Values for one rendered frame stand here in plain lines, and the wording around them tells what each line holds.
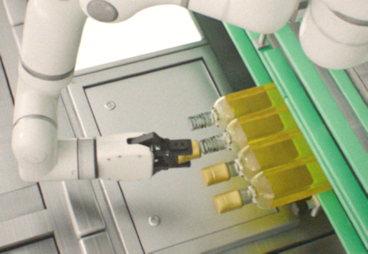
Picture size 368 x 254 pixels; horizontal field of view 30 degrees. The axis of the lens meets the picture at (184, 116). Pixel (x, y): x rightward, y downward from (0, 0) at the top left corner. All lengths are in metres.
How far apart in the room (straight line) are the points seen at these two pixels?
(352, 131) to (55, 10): 0.53
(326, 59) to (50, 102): 0.51
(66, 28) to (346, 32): 0.39
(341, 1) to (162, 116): 0.73
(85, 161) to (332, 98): 0.44
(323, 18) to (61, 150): 0.56
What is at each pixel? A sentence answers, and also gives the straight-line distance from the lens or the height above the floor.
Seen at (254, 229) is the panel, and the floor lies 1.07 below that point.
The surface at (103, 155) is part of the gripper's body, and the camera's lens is 1.19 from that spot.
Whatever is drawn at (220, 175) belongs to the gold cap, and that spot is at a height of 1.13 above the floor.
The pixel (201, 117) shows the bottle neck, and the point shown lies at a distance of 1.29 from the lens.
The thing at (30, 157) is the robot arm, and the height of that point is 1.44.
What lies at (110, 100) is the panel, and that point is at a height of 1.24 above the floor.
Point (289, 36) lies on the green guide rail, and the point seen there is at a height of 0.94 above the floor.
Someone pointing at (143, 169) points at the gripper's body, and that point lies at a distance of 1.23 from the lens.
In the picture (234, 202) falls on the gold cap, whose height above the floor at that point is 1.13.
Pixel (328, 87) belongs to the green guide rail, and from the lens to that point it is 1.22.
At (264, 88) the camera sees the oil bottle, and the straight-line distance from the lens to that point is 1.33.
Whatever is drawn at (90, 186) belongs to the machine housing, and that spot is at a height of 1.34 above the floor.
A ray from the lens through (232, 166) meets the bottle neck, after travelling 1.23.
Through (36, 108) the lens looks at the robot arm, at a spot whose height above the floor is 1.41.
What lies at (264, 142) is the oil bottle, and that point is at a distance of 1.26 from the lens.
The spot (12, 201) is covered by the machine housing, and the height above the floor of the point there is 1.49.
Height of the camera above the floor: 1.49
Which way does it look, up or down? 15 degrees down
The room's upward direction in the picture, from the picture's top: 105 degrees counter-clockwise
